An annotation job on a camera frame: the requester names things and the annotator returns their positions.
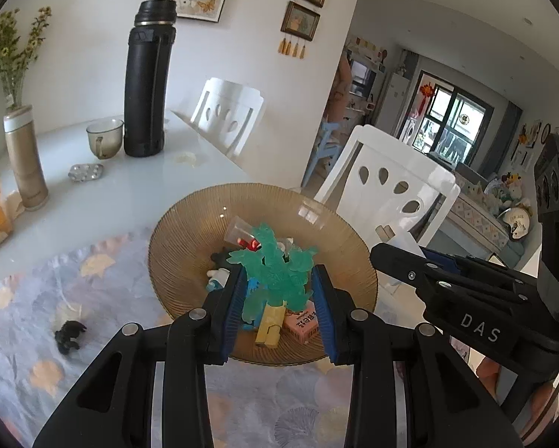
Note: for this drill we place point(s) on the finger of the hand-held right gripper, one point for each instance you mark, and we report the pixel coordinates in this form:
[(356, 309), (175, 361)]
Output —
[(440, 259), (401, 261)]

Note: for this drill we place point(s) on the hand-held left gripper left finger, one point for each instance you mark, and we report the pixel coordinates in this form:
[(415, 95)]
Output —
[(233, 308)]

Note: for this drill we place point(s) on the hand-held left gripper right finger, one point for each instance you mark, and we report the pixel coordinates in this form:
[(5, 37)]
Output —
[(325, 312)]

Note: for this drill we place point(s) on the pink box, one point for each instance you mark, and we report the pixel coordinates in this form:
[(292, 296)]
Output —
[(303, 324)]

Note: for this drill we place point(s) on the yellow toy block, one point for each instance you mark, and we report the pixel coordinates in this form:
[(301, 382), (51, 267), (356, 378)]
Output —
[(268, 331)]

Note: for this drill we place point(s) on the black toy figure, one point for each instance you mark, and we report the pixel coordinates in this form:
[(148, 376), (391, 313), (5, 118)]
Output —
[(221, 258)]

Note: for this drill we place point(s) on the green toy tree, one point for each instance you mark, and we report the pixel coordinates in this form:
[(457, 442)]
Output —
[(275, 270)]

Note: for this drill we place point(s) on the red toy figure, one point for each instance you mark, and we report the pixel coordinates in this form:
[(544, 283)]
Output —
[(250, 243)]

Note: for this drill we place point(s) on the amber ribbed glass bowl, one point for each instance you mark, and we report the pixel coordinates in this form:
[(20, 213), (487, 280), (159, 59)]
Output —
[(186, 242)]

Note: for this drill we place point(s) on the person's right hand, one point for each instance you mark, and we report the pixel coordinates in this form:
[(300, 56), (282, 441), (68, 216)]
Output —
[(487, 368)]

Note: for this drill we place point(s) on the sofa with patterned cover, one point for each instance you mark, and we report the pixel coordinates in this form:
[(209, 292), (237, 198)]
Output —
[(475, 219)]

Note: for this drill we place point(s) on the white helmet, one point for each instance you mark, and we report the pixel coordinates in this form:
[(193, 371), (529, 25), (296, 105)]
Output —
[(515, 224)]

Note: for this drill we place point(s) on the pile of stuffed toys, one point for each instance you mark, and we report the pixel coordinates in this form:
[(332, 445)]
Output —
[(508, 191)]

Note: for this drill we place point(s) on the white chair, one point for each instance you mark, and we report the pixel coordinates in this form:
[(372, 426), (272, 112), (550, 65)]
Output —
[(387, 158), (242, 98)]

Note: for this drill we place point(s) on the light blue chair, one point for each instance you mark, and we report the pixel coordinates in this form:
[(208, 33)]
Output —
[(324, 144)]

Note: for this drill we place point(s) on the grey curtain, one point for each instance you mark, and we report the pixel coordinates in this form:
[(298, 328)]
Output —
[(508, 135)]

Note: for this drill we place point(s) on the glass balcony door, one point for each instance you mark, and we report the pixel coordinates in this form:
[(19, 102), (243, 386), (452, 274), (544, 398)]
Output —
[(457, 116)]

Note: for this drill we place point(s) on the white crumpled paper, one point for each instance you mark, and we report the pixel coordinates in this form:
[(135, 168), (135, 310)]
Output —
[(186, 158)]

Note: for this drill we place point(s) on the white refrigerator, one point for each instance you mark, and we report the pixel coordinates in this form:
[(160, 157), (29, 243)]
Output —
[(396, 102)]

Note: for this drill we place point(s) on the black toy animal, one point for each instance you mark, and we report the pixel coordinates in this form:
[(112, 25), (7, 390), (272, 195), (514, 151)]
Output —
[(69, 336)]

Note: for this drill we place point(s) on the red knot decoration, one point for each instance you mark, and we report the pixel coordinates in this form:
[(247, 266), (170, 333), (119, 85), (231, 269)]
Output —
[(427, 92)]

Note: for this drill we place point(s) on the pink cloth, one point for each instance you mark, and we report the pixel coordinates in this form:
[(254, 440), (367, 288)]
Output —
[(338, 93)]

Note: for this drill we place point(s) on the floral tablecloth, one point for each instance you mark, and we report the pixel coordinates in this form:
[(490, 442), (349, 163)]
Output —
[(27, 289)]

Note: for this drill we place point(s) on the grey glass cup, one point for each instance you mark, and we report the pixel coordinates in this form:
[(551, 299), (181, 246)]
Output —
[(104, 140)]

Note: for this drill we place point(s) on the black thermos bottle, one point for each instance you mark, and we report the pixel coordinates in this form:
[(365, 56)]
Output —
[(144, 93)]

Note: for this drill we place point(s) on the beige metal flask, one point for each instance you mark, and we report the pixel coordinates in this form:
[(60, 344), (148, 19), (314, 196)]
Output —
[(25, 163)]

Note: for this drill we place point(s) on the framed picture with tassels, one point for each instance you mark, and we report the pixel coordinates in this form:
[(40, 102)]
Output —
[(300, 21)]

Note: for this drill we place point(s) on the yellow dried flowers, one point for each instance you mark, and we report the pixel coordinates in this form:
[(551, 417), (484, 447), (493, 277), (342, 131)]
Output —
[(13, 51)]

